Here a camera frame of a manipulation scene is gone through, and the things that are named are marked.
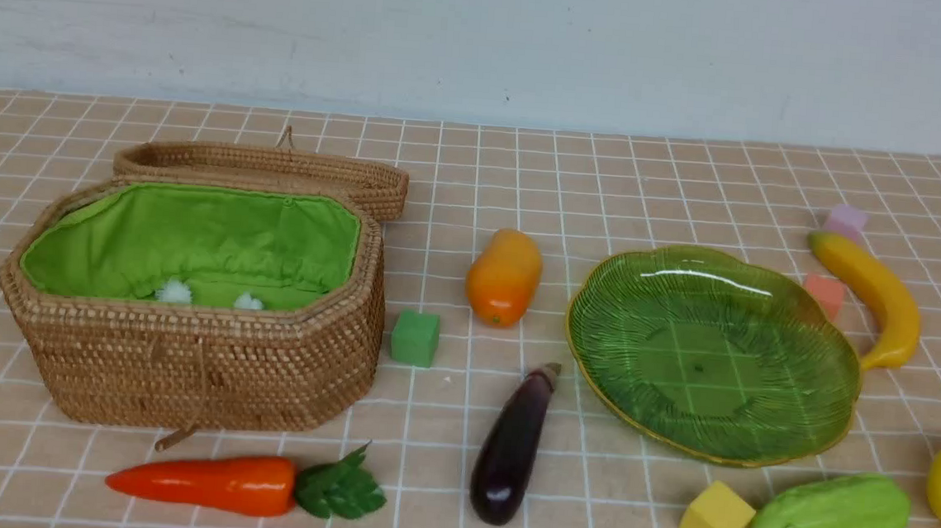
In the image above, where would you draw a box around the yellow toy banana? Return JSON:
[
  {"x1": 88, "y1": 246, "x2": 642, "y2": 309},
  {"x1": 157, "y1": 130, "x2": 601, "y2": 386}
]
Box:
[{"x1": 806, "y1": 230, "x2": 922, "y2": 370}]

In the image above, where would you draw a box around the green glass leaf plate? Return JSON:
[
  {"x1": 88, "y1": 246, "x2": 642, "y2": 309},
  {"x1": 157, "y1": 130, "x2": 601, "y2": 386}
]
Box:
[{"x1": 565, "y1": 244, "x2": 863, "y2": 469}]

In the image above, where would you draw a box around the woven rattan basket lid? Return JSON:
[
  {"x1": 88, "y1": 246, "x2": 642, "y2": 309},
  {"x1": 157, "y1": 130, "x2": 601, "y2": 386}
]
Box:
[{"x1": 113, "y1": 127, "x2": 411, "y2": 221}]

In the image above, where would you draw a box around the yellow foam cube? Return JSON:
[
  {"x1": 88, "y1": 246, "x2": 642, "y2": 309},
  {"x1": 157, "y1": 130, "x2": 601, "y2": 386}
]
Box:
[{"x1": 678, "y1": 481, "x2": 756, "y2": 528}]

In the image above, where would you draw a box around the green fabric basket liner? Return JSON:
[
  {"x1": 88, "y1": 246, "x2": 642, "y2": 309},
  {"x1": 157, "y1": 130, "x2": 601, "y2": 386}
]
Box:
[{"x1": 19, "y1": 183, "x2": 363, "y2": 311}]

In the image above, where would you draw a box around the lilac foam cube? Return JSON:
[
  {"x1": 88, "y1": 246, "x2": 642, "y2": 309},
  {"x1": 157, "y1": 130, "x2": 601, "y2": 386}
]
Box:
[{"x1": 822, "y1": 203, "x2": 868, "y2": 243}]

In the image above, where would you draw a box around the orange toy mango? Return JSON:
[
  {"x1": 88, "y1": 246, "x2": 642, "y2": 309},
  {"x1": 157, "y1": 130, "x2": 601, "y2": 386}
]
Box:
[{"x1": 464, "y1": 228, "x2": 544, "y2": 328}]

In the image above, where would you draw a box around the purple toy eggplant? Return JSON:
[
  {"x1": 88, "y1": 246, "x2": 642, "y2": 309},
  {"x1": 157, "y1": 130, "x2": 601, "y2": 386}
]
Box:
[{"x1": 468, "y1": 361, "x2": 562, "y2": 526}]

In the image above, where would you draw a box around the green toy cucumber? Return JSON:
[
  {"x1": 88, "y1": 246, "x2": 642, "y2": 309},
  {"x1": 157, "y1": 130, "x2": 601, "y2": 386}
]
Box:
[{"x1": 751, "y1": 473, "x2": 912, "y2": 528}]

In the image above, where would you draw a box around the woven rattan basket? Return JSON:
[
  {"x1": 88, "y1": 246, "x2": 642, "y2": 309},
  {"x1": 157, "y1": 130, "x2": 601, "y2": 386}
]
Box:
[{"x1": 0, "y1": 176, "x2": 386, "y2": 449}]

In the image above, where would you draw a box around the pink foam cube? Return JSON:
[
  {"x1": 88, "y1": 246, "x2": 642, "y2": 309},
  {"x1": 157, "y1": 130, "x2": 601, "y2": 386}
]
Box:
[{"x1": 804, "y1": 274, "x2": 846, "y2": 321}]

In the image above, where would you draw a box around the orange toy carrot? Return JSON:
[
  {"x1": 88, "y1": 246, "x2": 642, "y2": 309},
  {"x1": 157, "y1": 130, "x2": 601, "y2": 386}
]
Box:
[{"x1": 106, "y1": 445, "x2": 387, "y2": 521}]

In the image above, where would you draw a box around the green foam cube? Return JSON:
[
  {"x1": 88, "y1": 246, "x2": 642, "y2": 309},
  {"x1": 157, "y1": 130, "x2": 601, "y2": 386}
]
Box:
[{"x1": 389, "y1": 309, "x2": 441, "y2": 368}]

